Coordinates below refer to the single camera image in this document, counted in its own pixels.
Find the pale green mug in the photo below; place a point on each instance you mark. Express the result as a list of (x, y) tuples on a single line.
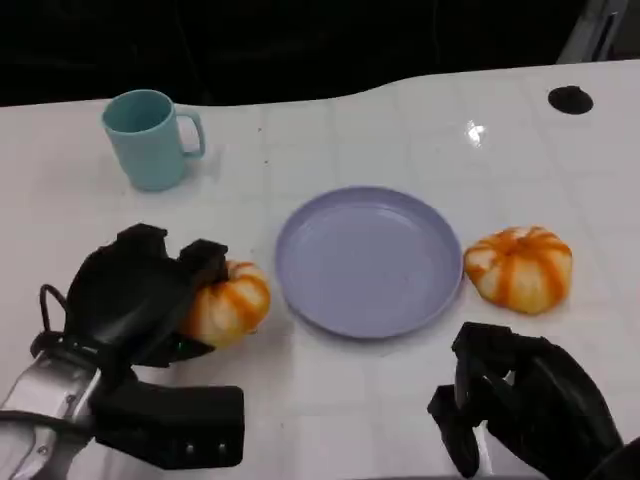
[(149, 149)]

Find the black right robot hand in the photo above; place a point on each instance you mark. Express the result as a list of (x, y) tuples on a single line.
[(545, 405)]

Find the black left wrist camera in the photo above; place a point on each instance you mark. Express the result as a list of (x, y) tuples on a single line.
[(175, 425)]

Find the orange and white bread roll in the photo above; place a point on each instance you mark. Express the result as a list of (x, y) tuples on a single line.
[(520, 272), (235, 305)]

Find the black round table grommet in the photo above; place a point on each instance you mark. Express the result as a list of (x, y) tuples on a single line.
[(570, 100)]

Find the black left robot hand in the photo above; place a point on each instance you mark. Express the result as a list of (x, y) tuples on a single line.
[(125, 300)]

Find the grey metal frame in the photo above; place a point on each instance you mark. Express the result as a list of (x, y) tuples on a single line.
[(595, 30)]

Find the lilac plate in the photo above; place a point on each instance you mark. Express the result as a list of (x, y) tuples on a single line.
[(369, 262)]

